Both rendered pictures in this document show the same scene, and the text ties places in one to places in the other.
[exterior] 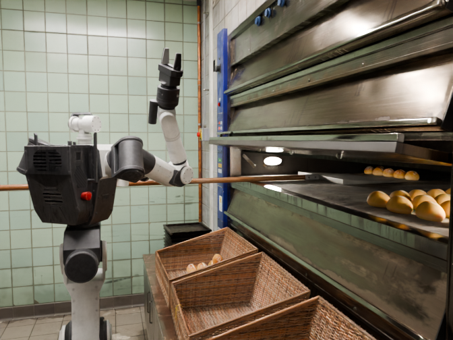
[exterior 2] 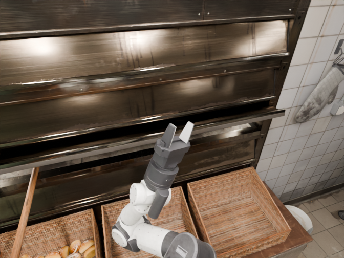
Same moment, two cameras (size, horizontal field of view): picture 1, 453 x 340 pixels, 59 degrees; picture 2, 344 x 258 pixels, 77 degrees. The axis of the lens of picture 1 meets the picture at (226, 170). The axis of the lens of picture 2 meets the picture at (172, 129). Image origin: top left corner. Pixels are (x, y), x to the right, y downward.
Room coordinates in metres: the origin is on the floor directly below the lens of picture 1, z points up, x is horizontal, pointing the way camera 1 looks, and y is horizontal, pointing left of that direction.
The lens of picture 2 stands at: (1.59, 0.68, 2.09)
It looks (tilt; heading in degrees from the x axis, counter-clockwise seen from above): 36 degrees down; 268
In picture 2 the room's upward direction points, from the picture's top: straight up
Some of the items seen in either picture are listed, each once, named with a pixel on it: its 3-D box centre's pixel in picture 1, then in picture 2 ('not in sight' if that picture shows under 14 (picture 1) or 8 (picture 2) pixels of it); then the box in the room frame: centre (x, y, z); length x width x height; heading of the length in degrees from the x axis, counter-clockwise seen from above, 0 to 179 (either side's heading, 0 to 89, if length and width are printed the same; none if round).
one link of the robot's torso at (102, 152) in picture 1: (75, 179); not in sight; (1.54, 0.58, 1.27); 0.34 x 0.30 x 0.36; 72
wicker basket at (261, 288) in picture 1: (232, 303); (151, 238); (1.69, -0.03, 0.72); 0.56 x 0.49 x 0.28; 14
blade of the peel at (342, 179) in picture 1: (344, 176); not in sight; (2.45, -0.72, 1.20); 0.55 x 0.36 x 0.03; 15
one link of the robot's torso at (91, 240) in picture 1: (83, 249); not in sight; (1.51, 0.55, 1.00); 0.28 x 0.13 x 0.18; 17
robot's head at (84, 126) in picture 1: (85, 127); not in sight; (1.60, 0.56, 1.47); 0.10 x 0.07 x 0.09; 72
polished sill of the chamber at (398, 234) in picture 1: (292, 197); (132, 157); (1.79, -0.30, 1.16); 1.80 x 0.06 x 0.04; 16
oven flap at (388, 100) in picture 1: (288, 112); (125, 105); (1.78, -0.27, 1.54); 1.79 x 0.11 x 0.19; 16
